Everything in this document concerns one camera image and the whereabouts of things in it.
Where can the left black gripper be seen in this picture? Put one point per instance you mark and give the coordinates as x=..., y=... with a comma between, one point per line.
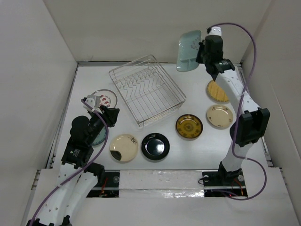
x=109, y=115

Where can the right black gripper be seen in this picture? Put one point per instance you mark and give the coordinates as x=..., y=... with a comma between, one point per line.
x=201, y=46

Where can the white plate with red characters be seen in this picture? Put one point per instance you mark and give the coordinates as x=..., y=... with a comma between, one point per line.
x=107, y=98

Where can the light green rectangular tray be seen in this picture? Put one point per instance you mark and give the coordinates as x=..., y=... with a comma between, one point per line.
x=188, y=50

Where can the bamboo pattern round plate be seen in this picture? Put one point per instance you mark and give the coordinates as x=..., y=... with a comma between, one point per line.
x=216, y=93

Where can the glossy black plate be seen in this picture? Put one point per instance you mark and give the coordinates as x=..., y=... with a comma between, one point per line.
x=155, y=146

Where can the cream plate with brown flowers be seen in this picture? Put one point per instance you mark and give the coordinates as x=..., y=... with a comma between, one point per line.
x=220, y=116

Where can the yellow brown patterned plate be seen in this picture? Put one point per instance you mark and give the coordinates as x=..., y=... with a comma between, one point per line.
x=189, y=126

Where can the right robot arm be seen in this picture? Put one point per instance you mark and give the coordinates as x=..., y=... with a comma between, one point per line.
x=251, y=120

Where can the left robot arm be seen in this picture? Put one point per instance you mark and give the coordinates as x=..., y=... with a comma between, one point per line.
x=78, y=172

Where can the blue green patterned plate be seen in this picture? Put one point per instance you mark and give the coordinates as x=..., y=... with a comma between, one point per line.
x=100, y=138

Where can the cream plate with black patch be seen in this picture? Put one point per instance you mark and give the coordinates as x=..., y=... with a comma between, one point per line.
x=124, y=148

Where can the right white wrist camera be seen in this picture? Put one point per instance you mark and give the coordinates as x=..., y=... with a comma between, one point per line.
x=214, y=31

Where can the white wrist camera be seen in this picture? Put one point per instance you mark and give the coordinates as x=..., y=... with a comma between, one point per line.
x=93, y=102
x=214, y=31

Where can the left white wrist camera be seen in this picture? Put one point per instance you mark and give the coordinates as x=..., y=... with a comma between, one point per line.
x=93, y=102

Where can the wire dish rack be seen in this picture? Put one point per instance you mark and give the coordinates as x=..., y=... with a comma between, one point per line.
x=148, y=91

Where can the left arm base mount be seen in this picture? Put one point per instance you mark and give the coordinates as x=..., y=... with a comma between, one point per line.
x=108, y=187

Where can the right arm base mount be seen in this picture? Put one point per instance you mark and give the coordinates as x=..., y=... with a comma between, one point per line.
x=214, y=187

